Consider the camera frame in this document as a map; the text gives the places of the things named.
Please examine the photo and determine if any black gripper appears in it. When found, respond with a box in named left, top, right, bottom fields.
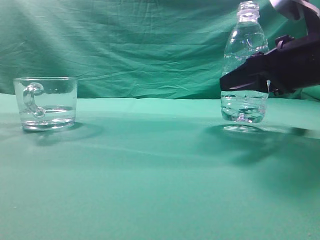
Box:
left=219, top=7, right=320, bottom=95

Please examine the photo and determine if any clear plastic water bottle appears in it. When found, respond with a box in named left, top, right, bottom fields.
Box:
left=220, top=0, right=269, bottom=123

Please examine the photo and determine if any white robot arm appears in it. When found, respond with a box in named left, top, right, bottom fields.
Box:
left=219, top=0, right=320, bottom=95

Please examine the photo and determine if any green backdrop cloth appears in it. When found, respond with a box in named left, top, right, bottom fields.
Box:
left=0, top=0, right=320, bottom=102

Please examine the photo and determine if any green table cloth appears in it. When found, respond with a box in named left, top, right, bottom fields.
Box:
left=0, top=94, right=320, bottom=240

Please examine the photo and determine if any clear glass mug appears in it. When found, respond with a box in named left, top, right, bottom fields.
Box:
left=13, top=76, right=78, bottom=132

